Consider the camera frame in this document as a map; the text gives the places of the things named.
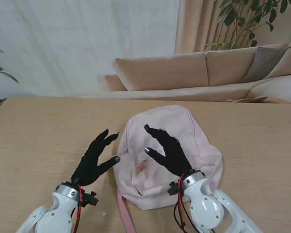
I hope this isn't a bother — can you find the red left arm cable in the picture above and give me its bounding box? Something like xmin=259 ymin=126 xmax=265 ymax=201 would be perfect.
xmin=73 ymin=183 xmax=84 ymax=233

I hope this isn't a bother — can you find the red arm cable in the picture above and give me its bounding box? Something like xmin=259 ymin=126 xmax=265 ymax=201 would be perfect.
xmin=73 ymin=183 xmax=84 ymax=233
xmin=177 ymin=172 xmax=193 ymax=233

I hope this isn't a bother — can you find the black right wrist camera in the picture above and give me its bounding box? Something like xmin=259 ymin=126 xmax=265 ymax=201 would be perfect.
xmin=167 ymin=182 xmax=183 ymax=196

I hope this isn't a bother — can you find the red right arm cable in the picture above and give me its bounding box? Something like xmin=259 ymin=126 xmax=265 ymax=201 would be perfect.
xmin=177 ymin=172 xmax=193 ymax=233

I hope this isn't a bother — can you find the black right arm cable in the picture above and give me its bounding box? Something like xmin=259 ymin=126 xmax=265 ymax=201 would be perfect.
xmin=173 ymin=201 xmax=193 ymax=233

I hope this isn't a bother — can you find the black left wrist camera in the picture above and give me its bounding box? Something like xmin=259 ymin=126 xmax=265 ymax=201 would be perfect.
xmin=81 ymin=191 xmax=99 ymax=207

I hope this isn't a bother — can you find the tall green leafy plant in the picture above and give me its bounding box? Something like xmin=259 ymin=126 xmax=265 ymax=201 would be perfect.
xmin=203 ymin=0 xmax=291 ymax=51

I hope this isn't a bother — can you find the grey sofa cushion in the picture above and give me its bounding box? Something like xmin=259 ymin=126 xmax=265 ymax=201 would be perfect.
xmin=241 ymin=46 xmax=291 ymax=83

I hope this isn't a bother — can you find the tan zipper charm loop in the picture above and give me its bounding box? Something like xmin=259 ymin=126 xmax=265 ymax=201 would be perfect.
xmin=135 ymin=161 xmax=147 ymax=176

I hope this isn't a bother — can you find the pink flat strap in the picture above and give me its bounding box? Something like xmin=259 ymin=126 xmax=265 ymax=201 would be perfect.
xmin=116 ymin=189 xmax=136 ymax=233

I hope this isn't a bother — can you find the white sofa cushion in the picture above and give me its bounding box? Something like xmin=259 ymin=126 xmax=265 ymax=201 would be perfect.
xmin=249 ymin=75 xmax=291 ymax=107

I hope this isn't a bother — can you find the beige pleated curtain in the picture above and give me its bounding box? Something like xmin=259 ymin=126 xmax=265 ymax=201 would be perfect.
xmin=174 ymin=0 xmax=291 ymax=55

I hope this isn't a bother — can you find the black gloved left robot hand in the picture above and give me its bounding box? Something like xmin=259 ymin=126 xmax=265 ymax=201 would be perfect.
xmin=71 ymin=128 xmax=121 ymax=187

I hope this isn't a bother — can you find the brown cardboard piece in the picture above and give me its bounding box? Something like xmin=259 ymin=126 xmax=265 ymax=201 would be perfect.
xmin=224 ymin=96 xmax=269 ymax=104

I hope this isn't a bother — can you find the small green houseplant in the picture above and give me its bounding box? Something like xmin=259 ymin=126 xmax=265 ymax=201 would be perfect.
xmin=0 ymin=44 xmax=20 ymax=106

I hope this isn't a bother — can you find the pale pink backpack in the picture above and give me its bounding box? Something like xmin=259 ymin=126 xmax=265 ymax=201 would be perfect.
xmin=113 ymin=104 xmax=224 ymax=211

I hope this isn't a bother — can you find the white sheer curtain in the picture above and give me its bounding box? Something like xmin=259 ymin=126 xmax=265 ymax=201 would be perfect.
xmin=0 ymin=0 xmax=180 ymax=97

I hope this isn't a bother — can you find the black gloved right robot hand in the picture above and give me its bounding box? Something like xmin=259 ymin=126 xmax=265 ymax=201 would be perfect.
xmin=144 ymin=124 xmax=194 ymax=178

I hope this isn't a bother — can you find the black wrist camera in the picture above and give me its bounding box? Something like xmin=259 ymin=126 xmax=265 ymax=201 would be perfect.
xmin=81 ymin=191 xmax=99 ymax=207
xmin=167 ymin=182 xmax=183 ymax=196

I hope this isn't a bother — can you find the beige sofa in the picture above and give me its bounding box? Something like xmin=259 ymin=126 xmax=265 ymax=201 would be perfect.
xmin=104 ymin=42 xmax=291 ymax=107

